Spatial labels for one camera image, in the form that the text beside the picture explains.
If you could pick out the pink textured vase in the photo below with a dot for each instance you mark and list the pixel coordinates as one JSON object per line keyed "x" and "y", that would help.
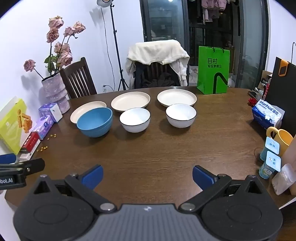
{"x": 54, "y": 92}

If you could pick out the glass sliding door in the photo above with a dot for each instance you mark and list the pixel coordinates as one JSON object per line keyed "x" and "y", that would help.
{"x": 253, "y": 46}
{"x": 166, "y": 20}

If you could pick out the yellow mug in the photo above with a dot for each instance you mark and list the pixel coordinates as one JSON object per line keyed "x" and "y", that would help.
{"x": 285, "y": 139}

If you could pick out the dried pink roses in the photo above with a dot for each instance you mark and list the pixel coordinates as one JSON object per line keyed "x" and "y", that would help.
{"x": 61, "y": 49}

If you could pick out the cream sweater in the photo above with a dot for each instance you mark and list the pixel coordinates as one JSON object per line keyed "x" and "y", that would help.
{"x": 157, "y": 51}

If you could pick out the lime green snack box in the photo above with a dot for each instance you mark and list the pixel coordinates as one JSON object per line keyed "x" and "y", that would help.
{"x": 11, "y": 125}

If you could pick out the dark wooden chair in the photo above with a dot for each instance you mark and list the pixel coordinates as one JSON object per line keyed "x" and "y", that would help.
{"x": 78, "y": 78}
{"x": 157, "y": 68}

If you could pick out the clear plastic container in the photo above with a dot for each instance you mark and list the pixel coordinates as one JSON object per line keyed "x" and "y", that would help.
{"x": 283, "y": 180}

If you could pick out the dark crumpled clothing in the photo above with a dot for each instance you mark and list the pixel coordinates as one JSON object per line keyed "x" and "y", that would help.
{"x": 161, "y": 81}

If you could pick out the green paper bag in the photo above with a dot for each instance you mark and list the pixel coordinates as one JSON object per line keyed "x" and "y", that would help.
{"x": 212, "y": 69}

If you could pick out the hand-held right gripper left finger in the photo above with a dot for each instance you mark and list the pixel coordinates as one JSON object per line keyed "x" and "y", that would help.
{"x": 92, "y": 177}

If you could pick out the purple tissue box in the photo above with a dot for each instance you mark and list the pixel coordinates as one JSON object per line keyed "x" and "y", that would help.
{"x": 50, "y": 112}

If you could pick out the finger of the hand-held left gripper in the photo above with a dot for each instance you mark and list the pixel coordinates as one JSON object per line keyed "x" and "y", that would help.
{"x": 8, "y": 158}
{"x": 32, "y": 165}

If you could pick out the hanging pink clothes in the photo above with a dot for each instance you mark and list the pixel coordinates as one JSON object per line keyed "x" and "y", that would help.
{"x": 212, "y": 9}

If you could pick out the red labelled plastic bottle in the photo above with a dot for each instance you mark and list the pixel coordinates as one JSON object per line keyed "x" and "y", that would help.
{"x": 267, "y": 90}

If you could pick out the red flower ornament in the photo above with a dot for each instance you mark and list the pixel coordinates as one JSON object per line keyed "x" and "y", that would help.
{"x": 251, "y": 102}

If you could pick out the purple tissue pack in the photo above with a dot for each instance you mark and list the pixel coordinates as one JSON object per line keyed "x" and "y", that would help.
{"x": 42, "y": 126}

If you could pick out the black light stand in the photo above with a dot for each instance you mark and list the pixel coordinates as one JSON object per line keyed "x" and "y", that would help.
{"x": 115, "y": 46}

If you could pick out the white box with red logo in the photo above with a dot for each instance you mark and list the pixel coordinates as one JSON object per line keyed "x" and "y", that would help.
{"x": 30, "y": 151}

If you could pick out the white box with black print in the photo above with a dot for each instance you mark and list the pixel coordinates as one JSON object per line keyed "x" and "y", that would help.
{"x": 24, "y": 157}

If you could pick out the blue tissue pack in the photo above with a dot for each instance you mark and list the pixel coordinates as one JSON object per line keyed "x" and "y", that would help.
{"x": 266, "y": 113}

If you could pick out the small teal drink bottle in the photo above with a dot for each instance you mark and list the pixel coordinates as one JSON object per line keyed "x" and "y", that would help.
{"x": 271, "y": 144}
{"x": 270, "y": 164}

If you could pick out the tan cardboard box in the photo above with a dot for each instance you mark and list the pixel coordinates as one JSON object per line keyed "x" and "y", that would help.
{"x": 291, "y": 153}

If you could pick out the blue bowl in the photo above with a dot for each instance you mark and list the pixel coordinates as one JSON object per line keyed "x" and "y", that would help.
{"x": 94, "y": 126}

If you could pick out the cream plate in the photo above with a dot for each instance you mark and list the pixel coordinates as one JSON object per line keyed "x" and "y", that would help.
{"x": 177, "y": 96}
{"x": 82, "y": 110}
{"x": 130, "y": 99}

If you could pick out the black paper bag orange mark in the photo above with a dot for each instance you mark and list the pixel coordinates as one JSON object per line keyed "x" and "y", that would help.
{"x": 285, "y": 92}

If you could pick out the wall socket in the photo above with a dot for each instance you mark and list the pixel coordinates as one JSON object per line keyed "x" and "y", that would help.
{"x": 104, "y": 88}

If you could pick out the white bowl with black rim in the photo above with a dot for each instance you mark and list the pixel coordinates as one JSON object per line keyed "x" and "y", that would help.
{"x": 181, "y": 117}
{"x": 135, "y": 120}

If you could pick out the dark flat case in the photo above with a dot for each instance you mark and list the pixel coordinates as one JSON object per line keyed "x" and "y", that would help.
{"x": 254, "y": 93}

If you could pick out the navy hanging garment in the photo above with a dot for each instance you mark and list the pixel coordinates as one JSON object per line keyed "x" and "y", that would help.
{"x": 139, "y": 74}

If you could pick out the scattered yellow kernels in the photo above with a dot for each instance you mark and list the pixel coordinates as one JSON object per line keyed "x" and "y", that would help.
{"x": 45, "y": 147}

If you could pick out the open cardboard box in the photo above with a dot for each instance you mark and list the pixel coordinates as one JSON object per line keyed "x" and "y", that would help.
{"x": 266, "y": 77}

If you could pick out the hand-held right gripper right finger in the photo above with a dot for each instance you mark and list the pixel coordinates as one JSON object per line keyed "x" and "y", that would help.
{"x": 202, "y": 177}

